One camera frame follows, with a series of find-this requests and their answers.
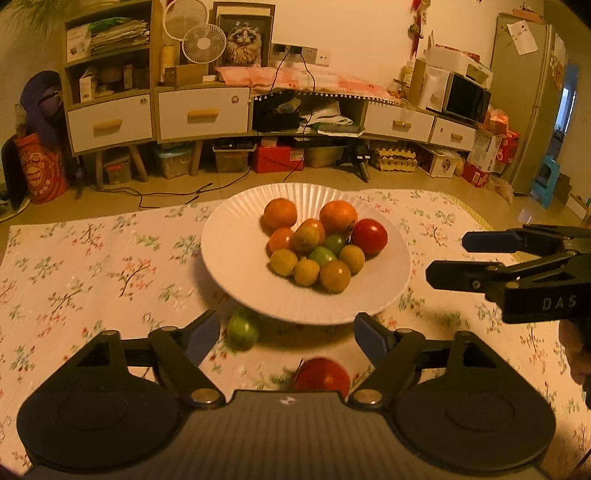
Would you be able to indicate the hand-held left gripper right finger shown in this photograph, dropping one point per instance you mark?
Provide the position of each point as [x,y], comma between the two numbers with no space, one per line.
[369,337]

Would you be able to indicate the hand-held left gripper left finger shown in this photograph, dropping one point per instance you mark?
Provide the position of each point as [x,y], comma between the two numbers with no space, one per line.
[205,334]

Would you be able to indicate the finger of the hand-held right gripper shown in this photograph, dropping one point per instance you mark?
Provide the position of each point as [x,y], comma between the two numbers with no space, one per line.
[489,241]
[461,274]

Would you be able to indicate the green lime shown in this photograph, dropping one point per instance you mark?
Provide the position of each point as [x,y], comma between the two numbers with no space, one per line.
[322,255]
[335,243]
[242,328]

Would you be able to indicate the red tomato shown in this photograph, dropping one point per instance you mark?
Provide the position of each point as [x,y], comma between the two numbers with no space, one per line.
[369,236]
[322,376]

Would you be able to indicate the olive brown plum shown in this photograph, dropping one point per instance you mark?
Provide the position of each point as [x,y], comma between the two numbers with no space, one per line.
[335,277]

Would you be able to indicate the tan longan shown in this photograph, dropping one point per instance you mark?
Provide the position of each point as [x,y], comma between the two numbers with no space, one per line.
[353,258]
[283,261]
[305,238]
[307,272]

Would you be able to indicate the white ribbed plate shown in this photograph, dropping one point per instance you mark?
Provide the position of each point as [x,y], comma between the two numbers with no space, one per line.
[231,258]

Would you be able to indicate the orange tomato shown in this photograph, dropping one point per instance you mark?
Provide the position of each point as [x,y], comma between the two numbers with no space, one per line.
[280,239]
[315,225]

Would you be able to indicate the large orange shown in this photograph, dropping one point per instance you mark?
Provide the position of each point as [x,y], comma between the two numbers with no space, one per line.
[338,217]

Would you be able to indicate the small orange tangerine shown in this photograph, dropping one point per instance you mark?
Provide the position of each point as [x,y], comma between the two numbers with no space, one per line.
[280,213]

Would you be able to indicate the person's right hand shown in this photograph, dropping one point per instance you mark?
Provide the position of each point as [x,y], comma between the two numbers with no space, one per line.
[577,350]

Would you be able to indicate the red gift boxes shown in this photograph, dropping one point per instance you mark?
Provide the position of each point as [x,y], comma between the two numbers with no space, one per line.
[480,175]

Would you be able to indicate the blue stool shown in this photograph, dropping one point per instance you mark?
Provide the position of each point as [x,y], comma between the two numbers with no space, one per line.
[545,184]

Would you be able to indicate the white decorated box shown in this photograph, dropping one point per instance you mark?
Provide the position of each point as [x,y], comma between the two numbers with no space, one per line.
[445,167]

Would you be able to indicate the white drawer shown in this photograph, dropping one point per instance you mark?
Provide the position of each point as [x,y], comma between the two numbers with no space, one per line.
[383,115]
[443,129]
[175,106]
[134,120]

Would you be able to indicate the stack of egg trays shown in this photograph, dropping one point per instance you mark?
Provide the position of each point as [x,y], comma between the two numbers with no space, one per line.
[395,161]

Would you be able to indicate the floral tablecloth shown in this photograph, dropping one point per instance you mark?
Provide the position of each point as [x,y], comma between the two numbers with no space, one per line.
[92,277]

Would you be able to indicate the grey refrigerator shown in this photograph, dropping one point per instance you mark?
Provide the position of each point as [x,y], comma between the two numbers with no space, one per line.
[512,115]

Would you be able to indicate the black microwave oven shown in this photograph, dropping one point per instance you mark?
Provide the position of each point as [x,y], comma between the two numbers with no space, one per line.
[466,99]

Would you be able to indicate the black tripod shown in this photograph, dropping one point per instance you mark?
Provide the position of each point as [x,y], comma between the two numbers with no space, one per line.
[362,161]

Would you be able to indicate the white paper bag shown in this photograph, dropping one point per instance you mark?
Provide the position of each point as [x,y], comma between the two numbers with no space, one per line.
[434,87]

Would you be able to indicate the clear storage box blue lid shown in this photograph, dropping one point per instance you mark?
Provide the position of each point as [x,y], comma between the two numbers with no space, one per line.
[171,166]

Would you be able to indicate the clear storage box dark lid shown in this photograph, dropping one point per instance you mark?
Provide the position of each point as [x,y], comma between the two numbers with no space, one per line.
[233,161]

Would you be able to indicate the beige storage bin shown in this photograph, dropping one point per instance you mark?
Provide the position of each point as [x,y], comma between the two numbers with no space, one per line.
[323,157]

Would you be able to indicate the small clear storage box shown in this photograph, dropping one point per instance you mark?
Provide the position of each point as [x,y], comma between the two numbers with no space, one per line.
[117,173]

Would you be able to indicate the white appliance box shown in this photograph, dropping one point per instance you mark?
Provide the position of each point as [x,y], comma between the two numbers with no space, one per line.
[455,60]

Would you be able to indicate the red box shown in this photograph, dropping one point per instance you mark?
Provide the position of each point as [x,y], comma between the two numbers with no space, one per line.
[277,161]

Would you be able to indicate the white paper note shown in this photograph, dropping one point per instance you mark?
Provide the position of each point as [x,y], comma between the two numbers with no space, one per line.
[522,37]

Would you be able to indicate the pile of white papers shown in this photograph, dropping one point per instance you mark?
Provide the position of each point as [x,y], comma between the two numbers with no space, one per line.
[323,115]

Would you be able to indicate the pink patterned cloth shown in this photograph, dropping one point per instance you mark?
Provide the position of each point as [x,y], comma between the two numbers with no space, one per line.
[341,85]

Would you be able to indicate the orange printed bag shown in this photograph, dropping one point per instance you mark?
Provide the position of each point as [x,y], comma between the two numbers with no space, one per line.
[39,170]

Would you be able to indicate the red hanging ornament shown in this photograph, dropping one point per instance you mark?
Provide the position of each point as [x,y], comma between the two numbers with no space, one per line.
[417,18]

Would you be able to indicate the wooden drawer cabinet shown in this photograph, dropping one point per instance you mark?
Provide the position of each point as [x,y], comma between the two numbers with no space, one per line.
[184,86]

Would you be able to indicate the brown cardboard box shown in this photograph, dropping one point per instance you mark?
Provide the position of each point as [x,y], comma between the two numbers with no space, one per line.
[184,74]

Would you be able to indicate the small white carton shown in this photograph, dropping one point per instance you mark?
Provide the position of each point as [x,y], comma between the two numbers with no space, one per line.
[87,85]

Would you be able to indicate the yellow cylinder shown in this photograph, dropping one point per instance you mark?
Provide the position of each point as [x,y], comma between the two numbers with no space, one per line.
[167,60]

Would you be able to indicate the small white desk fan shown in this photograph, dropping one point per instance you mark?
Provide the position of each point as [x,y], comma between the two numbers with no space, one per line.
[203,44]

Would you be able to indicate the wooden shelf cabinet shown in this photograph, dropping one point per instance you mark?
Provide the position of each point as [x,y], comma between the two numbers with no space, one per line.
[65,78]

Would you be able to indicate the purple plush toy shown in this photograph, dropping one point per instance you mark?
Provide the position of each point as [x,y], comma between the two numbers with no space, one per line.
[41,92]

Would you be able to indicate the framed cat picture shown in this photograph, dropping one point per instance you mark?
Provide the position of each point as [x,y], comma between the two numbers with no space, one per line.
[242,41]

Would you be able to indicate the stack of papers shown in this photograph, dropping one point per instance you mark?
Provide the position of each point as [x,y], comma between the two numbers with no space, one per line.
[120,39]

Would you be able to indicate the white printed box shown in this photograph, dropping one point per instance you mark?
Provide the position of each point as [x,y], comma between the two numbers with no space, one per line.
[78,44]

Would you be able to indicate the wall power sockets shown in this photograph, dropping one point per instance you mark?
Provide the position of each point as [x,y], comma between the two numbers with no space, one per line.
[323,56]

